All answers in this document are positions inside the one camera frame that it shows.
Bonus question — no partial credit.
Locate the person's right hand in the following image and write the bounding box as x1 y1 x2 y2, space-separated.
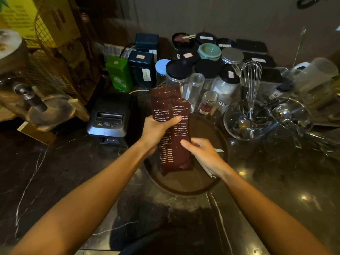
180 138 227 179

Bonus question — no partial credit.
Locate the person's left hand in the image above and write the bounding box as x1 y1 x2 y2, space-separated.
139 115 183 155

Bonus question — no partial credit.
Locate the brown coffee packet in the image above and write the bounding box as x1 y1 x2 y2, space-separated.
151 86 184 176
170 99 193 173

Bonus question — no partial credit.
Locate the white paper slip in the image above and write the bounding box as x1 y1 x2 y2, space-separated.
200 148 225 180

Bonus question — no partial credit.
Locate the person's left forearm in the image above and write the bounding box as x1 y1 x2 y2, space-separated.
10 138 158 255

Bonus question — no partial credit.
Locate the person's right forearm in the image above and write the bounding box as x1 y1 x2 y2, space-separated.
219 165 333 255

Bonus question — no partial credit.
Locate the round dark tray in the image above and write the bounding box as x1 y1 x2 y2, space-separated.
143 114 229 196

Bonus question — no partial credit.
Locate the small spice jar red label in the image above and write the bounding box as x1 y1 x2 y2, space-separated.
198 90 218 115

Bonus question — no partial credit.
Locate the clear plastic tube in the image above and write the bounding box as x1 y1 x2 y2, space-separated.
185 73 205 112

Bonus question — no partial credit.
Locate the large clear jar black lid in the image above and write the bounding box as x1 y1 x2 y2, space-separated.
165 59 193 96

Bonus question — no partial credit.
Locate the clear jar light blue lid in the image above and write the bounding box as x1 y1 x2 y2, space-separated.
155 59 171 88

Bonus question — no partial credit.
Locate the small spice jar silver lid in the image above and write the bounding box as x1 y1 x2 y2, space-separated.
216 93 232 115

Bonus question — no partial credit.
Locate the dark blue tea tin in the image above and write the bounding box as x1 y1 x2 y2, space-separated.
128 51 156 89
135 33 159 63

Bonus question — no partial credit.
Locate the grey receipt printer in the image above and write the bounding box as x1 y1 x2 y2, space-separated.
87 92 134 145

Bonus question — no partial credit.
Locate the glass bowl with utensils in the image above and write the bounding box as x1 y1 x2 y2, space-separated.
223 99 274 141

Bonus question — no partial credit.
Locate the white powder jar black lid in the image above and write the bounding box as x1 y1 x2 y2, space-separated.
212 64 241 96

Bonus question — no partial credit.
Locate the black round container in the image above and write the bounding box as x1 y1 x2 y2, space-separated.
172 32 196 50
195 32 217 46
215 38 235 50
177 49 200 64

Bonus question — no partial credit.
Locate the green tea box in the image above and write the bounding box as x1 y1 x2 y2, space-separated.
105 56 133 93

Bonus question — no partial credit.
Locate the green ceramic bowl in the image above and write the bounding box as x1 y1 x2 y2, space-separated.
197 43 222 61

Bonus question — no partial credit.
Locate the jar with metal lid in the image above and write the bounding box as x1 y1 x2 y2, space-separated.
221 47 244 66

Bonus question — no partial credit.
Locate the metal whisk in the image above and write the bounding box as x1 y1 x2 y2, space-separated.
240 60 263 121

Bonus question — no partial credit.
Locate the metal box black lid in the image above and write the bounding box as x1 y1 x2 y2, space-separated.
256 67 284 100

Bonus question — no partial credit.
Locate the small black bottle white label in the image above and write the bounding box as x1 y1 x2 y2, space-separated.
268 82 294 101

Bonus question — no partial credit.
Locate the clear glass bowl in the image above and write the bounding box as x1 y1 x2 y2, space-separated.
270 98 314 139

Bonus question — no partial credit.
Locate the black rectangular container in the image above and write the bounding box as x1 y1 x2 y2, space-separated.
243 51 277 68
235 39 268 54

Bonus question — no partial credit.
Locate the wooden stand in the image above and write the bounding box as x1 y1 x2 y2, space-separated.
16 93 90 146

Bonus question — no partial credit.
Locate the clear plastic pitcher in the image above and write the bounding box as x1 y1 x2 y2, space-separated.
292 57 339 94

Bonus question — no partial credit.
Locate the yellow box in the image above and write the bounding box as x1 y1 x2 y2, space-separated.
37 0 81 49

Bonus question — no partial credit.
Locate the drink dispenser with tap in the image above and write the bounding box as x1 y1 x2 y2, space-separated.
0 29 49 122

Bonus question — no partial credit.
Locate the wire basket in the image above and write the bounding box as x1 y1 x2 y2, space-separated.
25 0 103 104

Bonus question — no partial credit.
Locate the black cable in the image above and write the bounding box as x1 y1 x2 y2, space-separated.
297 0 328 10

